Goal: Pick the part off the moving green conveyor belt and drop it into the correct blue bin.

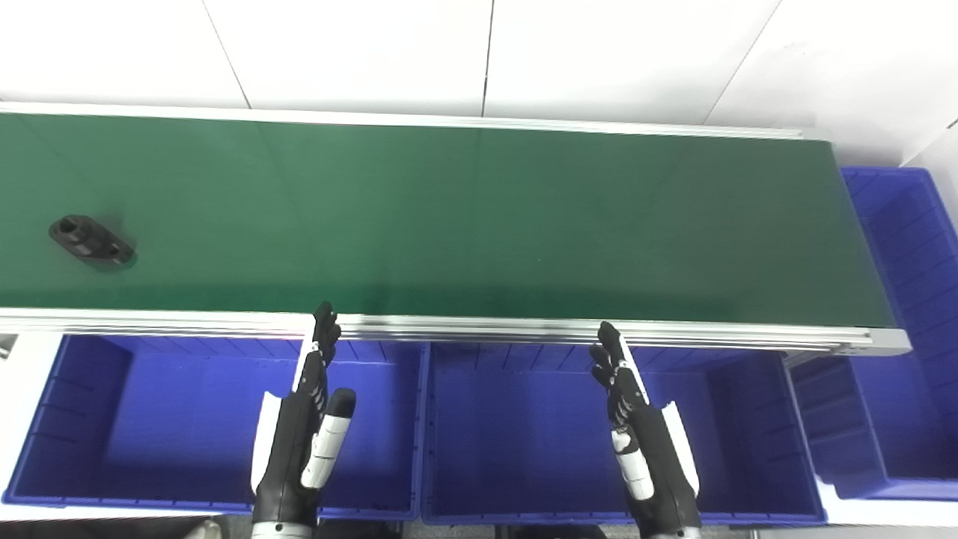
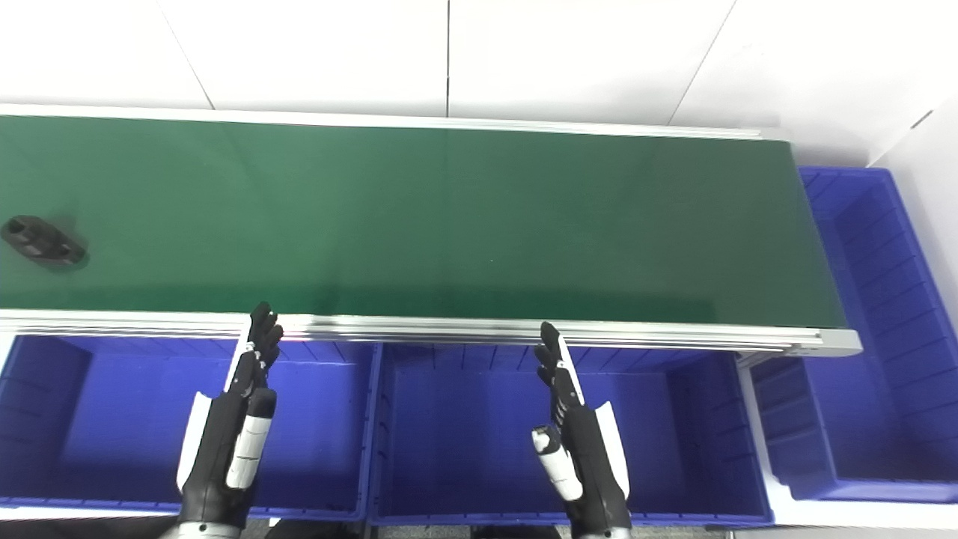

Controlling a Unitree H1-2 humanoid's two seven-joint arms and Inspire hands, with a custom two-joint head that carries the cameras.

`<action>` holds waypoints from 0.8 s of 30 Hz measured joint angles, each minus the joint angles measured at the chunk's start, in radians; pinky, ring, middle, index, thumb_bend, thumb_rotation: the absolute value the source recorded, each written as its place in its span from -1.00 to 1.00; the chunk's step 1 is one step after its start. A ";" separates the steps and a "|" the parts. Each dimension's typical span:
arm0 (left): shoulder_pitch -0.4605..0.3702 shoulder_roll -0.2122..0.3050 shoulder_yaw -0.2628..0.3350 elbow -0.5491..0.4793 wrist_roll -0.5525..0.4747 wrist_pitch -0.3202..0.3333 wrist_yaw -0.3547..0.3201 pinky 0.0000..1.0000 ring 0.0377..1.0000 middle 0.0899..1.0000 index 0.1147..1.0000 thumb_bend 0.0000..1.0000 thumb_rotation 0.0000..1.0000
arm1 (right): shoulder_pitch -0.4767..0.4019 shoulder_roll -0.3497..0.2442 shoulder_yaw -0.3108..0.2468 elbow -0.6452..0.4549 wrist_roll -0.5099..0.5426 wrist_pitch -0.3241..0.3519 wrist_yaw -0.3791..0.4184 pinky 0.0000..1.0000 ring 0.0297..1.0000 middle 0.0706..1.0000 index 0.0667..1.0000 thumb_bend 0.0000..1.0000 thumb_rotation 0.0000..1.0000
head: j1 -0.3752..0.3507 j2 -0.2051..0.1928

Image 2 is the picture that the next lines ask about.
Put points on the green conveyor belt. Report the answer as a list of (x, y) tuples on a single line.
[(449, 224), (449, 329)]

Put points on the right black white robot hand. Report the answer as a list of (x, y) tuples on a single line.
[(587, 457)]

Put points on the black flange part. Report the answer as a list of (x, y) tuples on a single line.
[(41, 241)]

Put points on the blue plastic bin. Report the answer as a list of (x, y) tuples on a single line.
[(464, 442), (120, 427), (876, 389)]

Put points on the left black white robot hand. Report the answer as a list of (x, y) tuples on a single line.
[(224, 442)]

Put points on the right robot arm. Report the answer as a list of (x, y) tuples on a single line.
[(602, 535)]

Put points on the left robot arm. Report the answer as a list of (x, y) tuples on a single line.
[(198, 532)]

